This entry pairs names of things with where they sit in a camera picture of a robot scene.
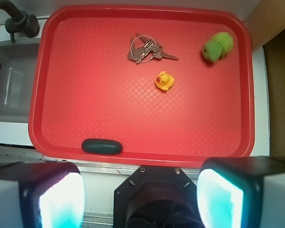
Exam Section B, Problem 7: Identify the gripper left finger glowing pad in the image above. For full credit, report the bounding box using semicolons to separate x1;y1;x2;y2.
0;162;86;228

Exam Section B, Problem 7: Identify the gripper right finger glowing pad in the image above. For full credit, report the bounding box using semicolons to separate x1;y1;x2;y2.
197;156;285;228

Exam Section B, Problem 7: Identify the green plush animal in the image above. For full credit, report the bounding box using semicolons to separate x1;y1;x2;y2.
202;32;234;63

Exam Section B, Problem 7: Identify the dark green oval case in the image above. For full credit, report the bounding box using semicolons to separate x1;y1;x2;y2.
81;138;123;155

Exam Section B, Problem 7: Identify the grey toy sink basin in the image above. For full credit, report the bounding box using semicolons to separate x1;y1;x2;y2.
0;38;40;123

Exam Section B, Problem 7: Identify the yellow rubber duck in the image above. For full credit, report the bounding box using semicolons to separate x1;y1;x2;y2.
154;71;175;91

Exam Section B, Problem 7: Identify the red plastic tray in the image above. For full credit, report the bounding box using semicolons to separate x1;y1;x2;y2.
28;5;255;168

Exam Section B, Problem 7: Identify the silver key bunch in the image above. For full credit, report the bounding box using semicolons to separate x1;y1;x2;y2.
127;33;179;64

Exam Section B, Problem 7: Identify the dark grey toy faucet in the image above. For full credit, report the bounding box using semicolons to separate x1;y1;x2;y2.
0;0;40;43

